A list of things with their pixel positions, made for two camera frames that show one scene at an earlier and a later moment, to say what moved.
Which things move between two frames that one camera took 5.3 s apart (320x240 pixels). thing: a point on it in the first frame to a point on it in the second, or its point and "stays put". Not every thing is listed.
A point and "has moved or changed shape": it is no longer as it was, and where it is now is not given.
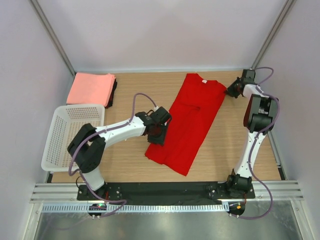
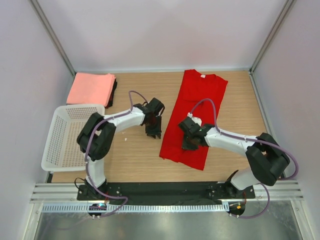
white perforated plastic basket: (68, 121) stays put
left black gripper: (160, 139) to (157, 131)
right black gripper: (230, 89) to (185, 146)
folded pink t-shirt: (91, 88) stays put
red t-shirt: (196, 109) has moved or changed shape
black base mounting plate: (166, 193) stays put
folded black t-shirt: (110, 102) stays put
